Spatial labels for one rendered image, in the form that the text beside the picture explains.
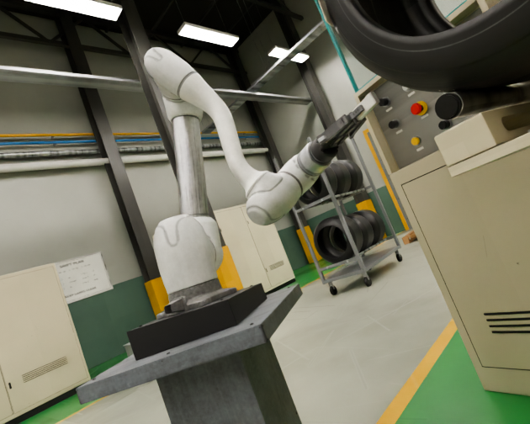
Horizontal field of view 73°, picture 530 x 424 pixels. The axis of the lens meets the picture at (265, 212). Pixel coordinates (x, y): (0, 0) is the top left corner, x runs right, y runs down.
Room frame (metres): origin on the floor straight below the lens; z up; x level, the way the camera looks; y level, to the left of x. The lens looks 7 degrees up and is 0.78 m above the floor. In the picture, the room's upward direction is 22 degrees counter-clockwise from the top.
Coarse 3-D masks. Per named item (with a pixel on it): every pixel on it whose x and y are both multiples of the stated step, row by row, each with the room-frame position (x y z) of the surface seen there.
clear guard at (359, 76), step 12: (324, 0) 1.43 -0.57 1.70; (444, 0) 1.09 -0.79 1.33; (456, 0) 1.07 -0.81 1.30; (444, 12) 1.11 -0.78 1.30; (336, 36) 1.45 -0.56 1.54; (336, 48) 1.46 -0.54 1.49; (348, 60) 1.44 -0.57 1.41; (348, 72) 1.46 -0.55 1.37; (360, 72) 1.42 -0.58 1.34; (372, 72) 1.38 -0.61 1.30; (360, 84) 1.44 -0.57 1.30
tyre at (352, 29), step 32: (352, 0) 0.65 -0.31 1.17; (384, 0) 0.83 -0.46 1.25; (416, 0) 0.81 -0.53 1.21; (512, 0) 0.46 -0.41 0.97; (352, 32) 0.66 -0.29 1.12; (384, 32) 0.61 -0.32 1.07; (416, 32) 0.83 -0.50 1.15; (448, 32) 0.53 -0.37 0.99; (480, 32) 0.50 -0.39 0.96; (512, 32) 0.48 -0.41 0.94; (384, 64) 0.64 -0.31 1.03; (416, 64) 0.59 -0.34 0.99; (448, 64) 0.56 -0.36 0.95; (480, 64) 0.53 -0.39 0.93; (512, 64) 0.52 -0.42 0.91
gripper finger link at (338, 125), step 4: (340, 120) 0.87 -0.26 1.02; (348, 120) 0.86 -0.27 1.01; (332, 124) 0.88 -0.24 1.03; (336, 124) 0.88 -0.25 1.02; (340, 124) 0.87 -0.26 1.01; (344, 124) 0.86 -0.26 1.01; (348, 124) 0.86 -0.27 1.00; (328, 128) 0.89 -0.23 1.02; (332, 128) 0.89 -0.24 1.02; (336, 128) 0.88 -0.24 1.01; (340, 128) 0.87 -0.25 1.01; (324, 132) 0.91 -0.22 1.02; (328, 132) 0.90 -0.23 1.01; (332, 132) 0.89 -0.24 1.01; (336, 132) 0.88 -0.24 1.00; (320, 136) 0.91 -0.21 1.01; (328, 136) 0.90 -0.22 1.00; (332, 136) 0.90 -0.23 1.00; (324, 140) 0.91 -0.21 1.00; (328, 140) 0.92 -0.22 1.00; (320, 144) 0.92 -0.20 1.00
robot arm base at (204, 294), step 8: (216, 280) 1.05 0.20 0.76; (192, 288) 0.99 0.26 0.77; (200, 288) 1.00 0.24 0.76; (208, 288) 1.01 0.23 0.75; (216, 288) 1.03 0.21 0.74; (232, 288) 1.09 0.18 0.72; (168, 296) 1.03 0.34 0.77; (176, 296) 1.00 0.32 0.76; (184, 296) 0.99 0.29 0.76; (192, 296) 0.99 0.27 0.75; (200, 296) 0.99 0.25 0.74; (208, 296) 0.98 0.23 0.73; (216, 296) 1.01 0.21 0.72; (224, 296) 1.04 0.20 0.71; (168, 304) 0.96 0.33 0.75; (176, 304) 0.96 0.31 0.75; (184, 304) 0.98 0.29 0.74; (192, 304) 0.97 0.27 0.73; (200, 304) 0.95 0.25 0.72; (168, 312) 0.96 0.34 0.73; (176, 312) 0.98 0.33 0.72
